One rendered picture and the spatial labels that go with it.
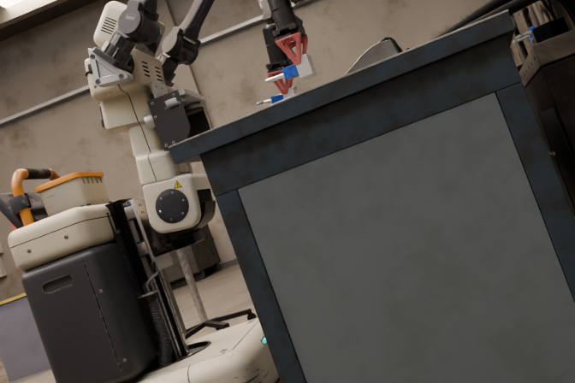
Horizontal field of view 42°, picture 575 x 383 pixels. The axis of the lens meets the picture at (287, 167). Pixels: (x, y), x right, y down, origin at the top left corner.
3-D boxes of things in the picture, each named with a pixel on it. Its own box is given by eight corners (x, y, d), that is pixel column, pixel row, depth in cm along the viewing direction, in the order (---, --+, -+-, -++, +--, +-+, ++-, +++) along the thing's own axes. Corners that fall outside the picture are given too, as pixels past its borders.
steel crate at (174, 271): (224, 268, 1255) (208, 220, 1259) (206, 279, 1133) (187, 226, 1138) (170, 287, 1268) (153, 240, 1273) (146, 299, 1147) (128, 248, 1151)
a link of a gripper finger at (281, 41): (314, 61, 197) (303, 27, 198) (307, 58, 191) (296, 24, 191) (291, 70, 199) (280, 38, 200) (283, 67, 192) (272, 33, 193)
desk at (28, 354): (130, 327, 757) (108, 263, 760) (72, 361, 632) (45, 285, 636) (74, 346, 768) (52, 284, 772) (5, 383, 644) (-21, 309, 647)
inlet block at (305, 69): (267, 91, 196) (260, 71, 197) (272, 91, 201) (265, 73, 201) (312, 73, 193) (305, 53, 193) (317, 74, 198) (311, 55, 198)
